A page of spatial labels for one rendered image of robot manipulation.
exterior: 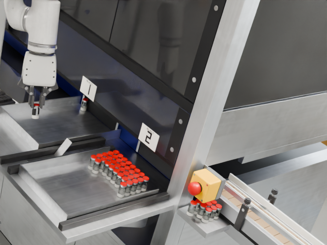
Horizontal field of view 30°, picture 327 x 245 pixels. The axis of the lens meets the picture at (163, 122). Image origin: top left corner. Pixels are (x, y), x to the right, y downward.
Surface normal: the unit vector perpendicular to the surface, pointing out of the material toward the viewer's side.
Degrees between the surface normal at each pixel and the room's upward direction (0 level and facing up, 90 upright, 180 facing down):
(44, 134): 0
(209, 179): 0
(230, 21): 90
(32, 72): 79
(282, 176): 90
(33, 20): 82
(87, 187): 0
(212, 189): 90
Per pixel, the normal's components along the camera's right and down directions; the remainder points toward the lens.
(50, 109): 0.26, -0.86
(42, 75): 0.33, 0.36
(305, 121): 0.64, 0.49
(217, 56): -0.73, 0.13
